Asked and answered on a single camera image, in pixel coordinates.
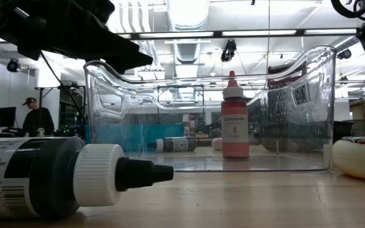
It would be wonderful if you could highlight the black dye bottle white cap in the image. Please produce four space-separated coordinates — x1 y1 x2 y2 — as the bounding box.
146 136 198 153
0 136 175 221

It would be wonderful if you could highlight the clear plastic bin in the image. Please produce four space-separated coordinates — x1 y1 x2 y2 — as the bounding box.
83 45 338 174

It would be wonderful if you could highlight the person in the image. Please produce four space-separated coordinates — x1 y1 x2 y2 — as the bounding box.
22 97 55 137

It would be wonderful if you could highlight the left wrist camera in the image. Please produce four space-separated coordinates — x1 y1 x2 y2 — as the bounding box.
71 0 116 25

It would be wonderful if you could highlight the red-handled metal box grater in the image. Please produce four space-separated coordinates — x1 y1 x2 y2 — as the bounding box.
266 61 310 151

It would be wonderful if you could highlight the black hanging camera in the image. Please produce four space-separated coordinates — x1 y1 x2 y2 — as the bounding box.
219 39 238 63

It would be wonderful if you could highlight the round black ceiling camera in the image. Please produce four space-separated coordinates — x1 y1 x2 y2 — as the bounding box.
6 58 22 73
336 48 353 60

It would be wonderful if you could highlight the black aluminium table frame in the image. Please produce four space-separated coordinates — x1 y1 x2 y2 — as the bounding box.
118 28 357 41

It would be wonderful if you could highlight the black computer monitor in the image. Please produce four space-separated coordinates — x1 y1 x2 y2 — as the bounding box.
0 106 17 129

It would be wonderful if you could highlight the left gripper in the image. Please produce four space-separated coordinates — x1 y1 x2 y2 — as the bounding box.
16 0 154 74

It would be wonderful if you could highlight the teal plastic bin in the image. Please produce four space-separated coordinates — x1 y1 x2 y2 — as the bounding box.
85 122 186 152

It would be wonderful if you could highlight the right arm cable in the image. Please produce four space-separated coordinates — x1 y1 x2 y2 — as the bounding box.
330 0 365 19

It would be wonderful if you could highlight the pink dye bottle white cap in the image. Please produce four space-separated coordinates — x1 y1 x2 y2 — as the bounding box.
221 70 250 159

